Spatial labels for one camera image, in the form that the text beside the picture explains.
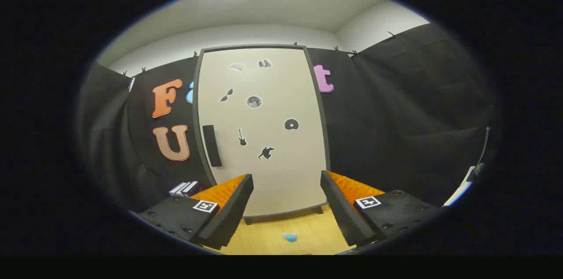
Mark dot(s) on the white cabinet door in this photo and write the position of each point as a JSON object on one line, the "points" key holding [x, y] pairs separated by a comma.
{"points": [[281, 85]]}

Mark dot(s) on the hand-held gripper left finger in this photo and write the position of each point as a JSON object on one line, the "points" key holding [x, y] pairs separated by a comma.
{"points": [[228, 217]]}

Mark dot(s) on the light blue book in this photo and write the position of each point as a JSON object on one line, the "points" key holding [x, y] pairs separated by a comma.
{"points": [[176, 189]]}

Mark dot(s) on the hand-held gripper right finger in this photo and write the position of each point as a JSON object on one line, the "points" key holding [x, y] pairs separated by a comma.
{"points": [[343, 213]]}

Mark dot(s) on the dark blue book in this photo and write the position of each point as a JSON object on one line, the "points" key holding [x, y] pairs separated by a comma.
{"points": [[191, 188]]}

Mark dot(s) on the black backdrop cloth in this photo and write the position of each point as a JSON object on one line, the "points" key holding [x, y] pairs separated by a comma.
{"points": [[396, 116]]}

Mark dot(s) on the blue and white tube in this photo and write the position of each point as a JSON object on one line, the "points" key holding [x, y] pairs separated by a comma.
{"points": [[290, 237]]}

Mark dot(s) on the grey cabinet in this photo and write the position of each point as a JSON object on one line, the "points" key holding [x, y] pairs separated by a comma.
{"points": [[195, 111]]}

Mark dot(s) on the white side table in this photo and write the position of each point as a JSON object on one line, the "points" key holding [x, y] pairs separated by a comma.
{"points": [[457, 193]]}

